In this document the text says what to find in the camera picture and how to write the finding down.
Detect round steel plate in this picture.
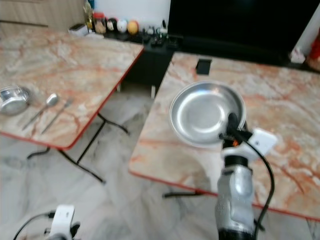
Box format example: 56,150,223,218
168,80,247,149

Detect small black square object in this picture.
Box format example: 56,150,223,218
196,59,213,75

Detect small steel bowl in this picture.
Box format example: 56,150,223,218
0,85,31,117

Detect small white pack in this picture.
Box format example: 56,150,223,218
291,48,307,64

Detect black flat television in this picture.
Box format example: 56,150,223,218
167,0,320,53

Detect red packet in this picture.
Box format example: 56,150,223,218
309,35,320,71

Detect steel spoon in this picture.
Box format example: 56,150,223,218
22,93,60,131

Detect steel fork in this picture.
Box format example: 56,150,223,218
41,98,75,135

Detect small dark figurines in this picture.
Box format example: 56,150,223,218
142,21,168,47

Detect orange egg ornament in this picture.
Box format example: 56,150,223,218
127,20,139,35

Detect white egg ornament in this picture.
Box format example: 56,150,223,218
117,19,128,34

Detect light wooden cabinet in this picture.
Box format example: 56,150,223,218
0,0,87,38

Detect dark small jar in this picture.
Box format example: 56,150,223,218
106,17,118,34

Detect red lidded glass jar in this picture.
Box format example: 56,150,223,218
93,12,107,34

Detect small white box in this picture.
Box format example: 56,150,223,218
69,23,91,37

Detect tall glass bottle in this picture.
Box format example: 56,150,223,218
84,0,95,31

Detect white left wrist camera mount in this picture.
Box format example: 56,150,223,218
50,204,76,240

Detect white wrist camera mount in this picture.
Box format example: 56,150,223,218
225,128,278,158
50,204,76,240

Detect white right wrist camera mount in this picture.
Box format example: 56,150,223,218
225,128,278,158

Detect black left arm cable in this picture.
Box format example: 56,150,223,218
12,211,56,240

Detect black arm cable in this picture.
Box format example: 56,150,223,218
245,131,276,240
12,211,56,240

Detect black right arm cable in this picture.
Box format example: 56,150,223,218
245,131,276,240

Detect black folding table leg frame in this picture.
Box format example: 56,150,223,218
162,189,198,199
26,114,128,185

